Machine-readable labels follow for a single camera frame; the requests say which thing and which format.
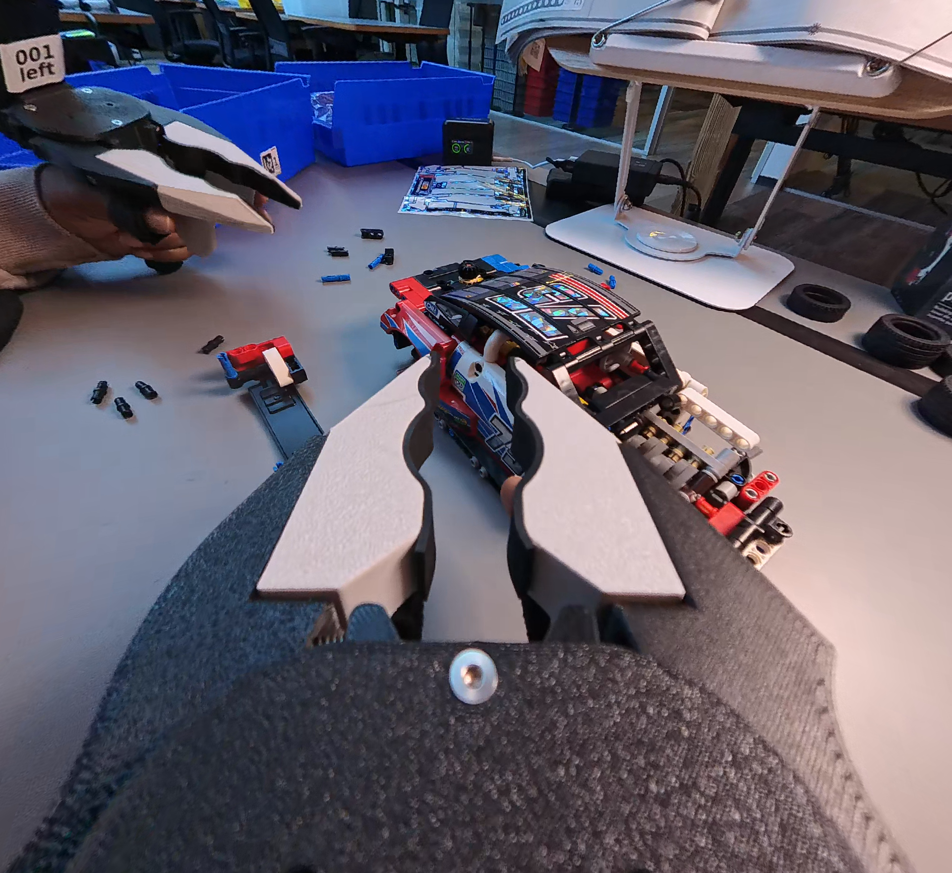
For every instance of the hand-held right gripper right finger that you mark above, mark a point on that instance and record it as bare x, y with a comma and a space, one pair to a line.
587, 516

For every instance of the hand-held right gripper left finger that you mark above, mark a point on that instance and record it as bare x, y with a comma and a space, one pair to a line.
357, 516

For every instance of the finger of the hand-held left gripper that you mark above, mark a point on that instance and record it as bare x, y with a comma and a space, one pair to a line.
208, 144
186, 192

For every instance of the black lego wing red blue ends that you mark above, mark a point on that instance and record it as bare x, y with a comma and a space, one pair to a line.
256, 356

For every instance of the red white blue lego car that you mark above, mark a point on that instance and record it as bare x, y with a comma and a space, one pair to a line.
535, 307

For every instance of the person's left forearm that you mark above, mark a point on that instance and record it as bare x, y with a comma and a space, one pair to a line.
22, 233

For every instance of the black lego pin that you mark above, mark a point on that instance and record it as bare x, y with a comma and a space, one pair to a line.
123, 407
99, 391
212, 343
146, 389

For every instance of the lego sticker sheet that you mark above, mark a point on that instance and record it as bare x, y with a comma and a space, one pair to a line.
461, 192

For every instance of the black lego tire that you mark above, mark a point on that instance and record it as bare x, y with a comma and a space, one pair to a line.
944, 365
889, 345
938, 408
807, 304

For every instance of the person's left hand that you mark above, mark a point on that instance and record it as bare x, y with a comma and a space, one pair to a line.
82, 218

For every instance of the blue plastic bin with label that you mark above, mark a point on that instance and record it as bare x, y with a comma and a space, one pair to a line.
245, 121

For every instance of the clear plastic bag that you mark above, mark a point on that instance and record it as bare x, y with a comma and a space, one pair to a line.
323, 106

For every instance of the black office chair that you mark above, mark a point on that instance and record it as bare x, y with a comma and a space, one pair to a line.
437, 17
260, 10

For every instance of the long background table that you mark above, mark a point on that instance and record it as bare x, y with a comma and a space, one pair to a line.
357, 25

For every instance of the blue pin with black connector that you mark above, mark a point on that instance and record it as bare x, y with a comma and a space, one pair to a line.
381, 258

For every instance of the dark round object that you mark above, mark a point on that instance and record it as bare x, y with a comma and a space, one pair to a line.
6, 319

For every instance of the white book stand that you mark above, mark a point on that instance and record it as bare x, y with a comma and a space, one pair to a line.
669, 270

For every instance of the black charger with green lights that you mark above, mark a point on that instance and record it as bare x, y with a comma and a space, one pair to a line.
468, 144

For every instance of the black power adapter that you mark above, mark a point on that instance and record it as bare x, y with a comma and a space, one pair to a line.
595, 173

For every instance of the stack of blue red crates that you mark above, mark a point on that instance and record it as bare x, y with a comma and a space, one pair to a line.
587, 95

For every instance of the dark cardboard box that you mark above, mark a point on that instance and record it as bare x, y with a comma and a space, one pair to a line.
922, 278

